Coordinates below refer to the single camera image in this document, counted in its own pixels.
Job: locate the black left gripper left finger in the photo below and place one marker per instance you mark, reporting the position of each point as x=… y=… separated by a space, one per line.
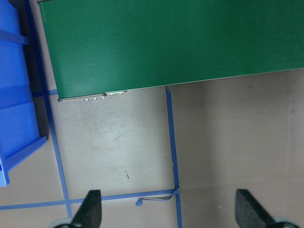
x=89 y=215

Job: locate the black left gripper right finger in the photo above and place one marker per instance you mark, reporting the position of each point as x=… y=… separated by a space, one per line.
x=249 y=213

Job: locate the blue bin left side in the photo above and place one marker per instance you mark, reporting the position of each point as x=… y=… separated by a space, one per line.
x=19 y=134

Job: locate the green conveyor belt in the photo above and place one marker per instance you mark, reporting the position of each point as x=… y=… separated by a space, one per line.
x=102 y=47

